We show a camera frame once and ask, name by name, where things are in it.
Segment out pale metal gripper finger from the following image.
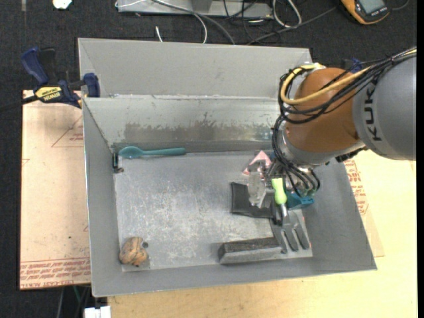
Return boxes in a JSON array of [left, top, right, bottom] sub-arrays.
[[248, 173, 264, 207], [258, 184, 276, 209]]

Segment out dark green flat block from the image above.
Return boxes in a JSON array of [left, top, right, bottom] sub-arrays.
[[230, 182, 278, 219], [217, 237, 286, 265]]

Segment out pink triangular thing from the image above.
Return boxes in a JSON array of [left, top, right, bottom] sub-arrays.
[[242, 150, 272, 176]]

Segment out tan walnut-shaped toy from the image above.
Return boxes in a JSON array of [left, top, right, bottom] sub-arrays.
[[119, 236, 149, 267]]

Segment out brown cardboard board, red print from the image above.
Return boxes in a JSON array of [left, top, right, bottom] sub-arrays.
[[19, 89, 385, 290]]

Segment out teal plastic spoon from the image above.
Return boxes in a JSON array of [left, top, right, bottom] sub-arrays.
[[118, 146, 187, 160]]

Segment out grey metal bin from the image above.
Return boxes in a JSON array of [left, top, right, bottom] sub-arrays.
[[78, 37, 378, 297]]

